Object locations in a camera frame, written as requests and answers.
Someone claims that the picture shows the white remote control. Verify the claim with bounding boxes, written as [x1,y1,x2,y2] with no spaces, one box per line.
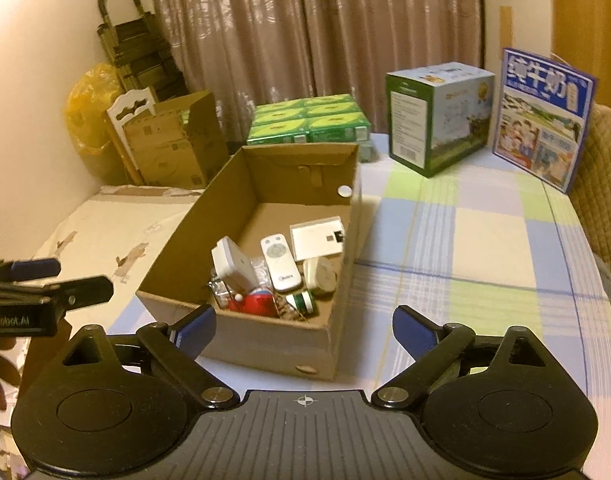
[260,233,302,292]

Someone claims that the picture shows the white green tape roll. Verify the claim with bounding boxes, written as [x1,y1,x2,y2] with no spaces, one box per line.
[286,289,319,318]

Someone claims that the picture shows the silver wire holder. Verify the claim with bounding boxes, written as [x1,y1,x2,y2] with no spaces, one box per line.
[208,278,235,310]

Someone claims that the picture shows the cream patterned bed sheet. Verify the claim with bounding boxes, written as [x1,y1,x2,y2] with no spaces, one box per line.
[0,184,207,426]

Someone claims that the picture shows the red round object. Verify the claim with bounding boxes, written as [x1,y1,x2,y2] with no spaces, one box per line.
[228,290,278,318]

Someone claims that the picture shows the white power adapter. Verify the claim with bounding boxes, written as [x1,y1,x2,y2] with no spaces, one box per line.
[211,236,259,295]

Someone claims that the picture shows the checkered tablecloth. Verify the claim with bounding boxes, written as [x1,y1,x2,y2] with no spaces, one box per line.
[112,143,611,479]

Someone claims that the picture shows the clear box of floss picks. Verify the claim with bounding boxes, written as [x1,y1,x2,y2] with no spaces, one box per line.
[250,256,273,290]

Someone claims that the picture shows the open brown cardboard box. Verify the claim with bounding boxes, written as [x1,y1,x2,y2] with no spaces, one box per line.
[138,143,361,380]

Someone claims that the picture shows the white card package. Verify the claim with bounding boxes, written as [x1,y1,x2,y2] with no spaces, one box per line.
[289,216,345,262]

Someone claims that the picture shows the yellow plastic bag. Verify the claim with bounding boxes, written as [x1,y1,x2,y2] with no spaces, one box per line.
[64,63,128,185]

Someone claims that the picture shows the stacked brown cardboard boxes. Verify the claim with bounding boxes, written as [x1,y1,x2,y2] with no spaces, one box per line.
[124,90,230,190]

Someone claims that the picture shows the white carved board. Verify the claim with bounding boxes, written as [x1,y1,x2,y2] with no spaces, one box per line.
[104,88,156,185]

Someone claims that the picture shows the beige quilted chair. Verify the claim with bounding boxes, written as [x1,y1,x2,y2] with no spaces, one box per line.
[569,102,611,281]

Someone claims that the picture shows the green white milk carton box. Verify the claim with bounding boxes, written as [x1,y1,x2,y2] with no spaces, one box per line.
[386,62,494,178]

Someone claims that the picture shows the green tissue box pack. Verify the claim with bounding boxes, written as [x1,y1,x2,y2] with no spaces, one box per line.
[247,93,374,162]

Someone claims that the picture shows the blue milk carton box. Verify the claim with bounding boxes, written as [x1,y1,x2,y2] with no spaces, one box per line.
[493,48,597,193]

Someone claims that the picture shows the black folding hand cart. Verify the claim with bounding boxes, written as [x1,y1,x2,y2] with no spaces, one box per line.
[97,0,188,102]

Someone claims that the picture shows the brown patterned curtain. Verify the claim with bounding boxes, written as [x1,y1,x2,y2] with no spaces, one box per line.
[154,0,483,141]

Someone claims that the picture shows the wooden door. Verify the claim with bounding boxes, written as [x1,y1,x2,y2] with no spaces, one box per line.
[553,0,611,107]

